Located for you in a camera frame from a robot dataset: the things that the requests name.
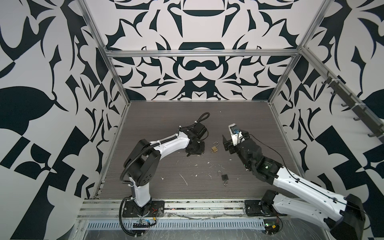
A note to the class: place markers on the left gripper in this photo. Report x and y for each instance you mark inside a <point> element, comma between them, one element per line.
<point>202,151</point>

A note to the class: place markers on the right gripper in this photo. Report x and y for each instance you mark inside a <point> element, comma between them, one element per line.
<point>229,146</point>

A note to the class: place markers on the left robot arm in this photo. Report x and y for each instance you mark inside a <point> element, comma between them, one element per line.
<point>142,163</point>

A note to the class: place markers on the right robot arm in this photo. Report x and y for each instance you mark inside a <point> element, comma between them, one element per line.
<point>343,217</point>

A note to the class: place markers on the large brass padlock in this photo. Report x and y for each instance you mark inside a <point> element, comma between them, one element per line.
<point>215,147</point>

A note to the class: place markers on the black padlock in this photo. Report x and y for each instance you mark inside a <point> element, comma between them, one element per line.
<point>224,177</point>

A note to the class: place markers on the right circuit board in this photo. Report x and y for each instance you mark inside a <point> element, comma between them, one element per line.
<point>271,227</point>

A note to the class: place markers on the circuit board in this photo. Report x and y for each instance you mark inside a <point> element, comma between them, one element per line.
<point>271,227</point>
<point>145,223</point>

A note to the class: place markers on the left circuit board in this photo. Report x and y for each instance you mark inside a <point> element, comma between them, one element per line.
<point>145,223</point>

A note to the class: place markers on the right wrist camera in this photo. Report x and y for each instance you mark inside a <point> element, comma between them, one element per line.
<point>236,134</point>

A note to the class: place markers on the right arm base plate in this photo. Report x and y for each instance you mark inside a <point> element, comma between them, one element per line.
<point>260,208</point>

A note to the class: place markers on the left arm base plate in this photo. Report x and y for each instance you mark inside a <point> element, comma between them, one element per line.
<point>132,210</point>

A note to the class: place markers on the white cable duct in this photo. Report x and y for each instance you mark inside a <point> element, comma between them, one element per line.
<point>185,224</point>

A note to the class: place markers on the aluminium front rail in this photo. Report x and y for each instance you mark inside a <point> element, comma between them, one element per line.
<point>174,208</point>

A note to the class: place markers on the wall hook rack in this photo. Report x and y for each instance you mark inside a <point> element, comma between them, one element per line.
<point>351,101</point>

